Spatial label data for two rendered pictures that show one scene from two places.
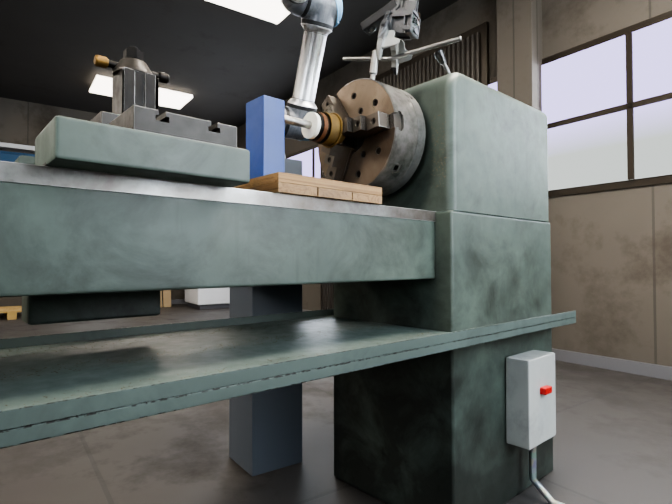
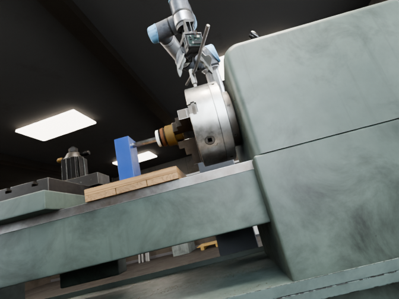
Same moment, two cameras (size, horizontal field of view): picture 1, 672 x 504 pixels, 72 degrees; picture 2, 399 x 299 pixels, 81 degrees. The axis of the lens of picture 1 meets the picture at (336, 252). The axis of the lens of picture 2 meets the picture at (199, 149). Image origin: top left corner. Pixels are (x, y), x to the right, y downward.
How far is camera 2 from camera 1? 0.94 m
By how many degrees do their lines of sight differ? 47
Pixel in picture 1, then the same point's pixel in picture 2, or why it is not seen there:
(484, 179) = (298, 109)
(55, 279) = not seen: outside the picture
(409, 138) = (206, 115)
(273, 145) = (124, 164)
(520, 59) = not seen: outside the picture
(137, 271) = (10, 274)
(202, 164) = (16, 209)
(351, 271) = (161, 239)
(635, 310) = not seen: outside the picture
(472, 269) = (308, 203)
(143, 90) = (70, 165)
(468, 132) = (257, 81)
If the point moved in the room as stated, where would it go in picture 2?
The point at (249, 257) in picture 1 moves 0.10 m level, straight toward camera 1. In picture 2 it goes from (73, 250) to (35, 259)
